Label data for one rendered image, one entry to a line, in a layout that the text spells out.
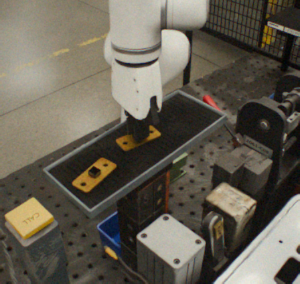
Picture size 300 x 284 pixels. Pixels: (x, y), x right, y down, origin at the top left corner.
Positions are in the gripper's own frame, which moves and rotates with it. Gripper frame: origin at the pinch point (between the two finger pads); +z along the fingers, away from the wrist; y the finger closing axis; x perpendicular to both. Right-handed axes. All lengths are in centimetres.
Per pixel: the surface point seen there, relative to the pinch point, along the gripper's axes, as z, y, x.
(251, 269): 18.8, 28.7, 6.4
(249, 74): 49, -57, 100
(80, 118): 119, -160, 54
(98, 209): 2.8, 11.4, -15.3
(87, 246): 49, -15, -9
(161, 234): 7.8, 18.4, -7.5
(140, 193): 11.3, 5.7, -3.3
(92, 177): 2.5, 4.7, -12.7
